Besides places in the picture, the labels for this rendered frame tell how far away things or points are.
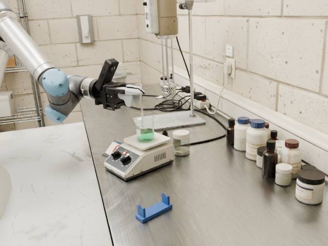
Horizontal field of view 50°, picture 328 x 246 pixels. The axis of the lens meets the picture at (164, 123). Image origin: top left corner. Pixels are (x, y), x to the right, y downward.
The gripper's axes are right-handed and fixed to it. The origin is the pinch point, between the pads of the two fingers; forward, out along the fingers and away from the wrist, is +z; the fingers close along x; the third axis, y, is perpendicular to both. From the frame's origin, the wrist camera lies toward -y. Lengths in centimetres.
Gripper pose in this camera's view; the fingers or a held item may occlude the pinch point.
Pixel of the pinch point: (140, 90)
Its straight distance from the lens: 109.4
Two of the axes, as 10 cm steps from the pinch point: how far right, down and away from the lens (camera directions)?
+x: -6.0, 2.8, -7.5
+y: 0.3, 9.4, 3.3
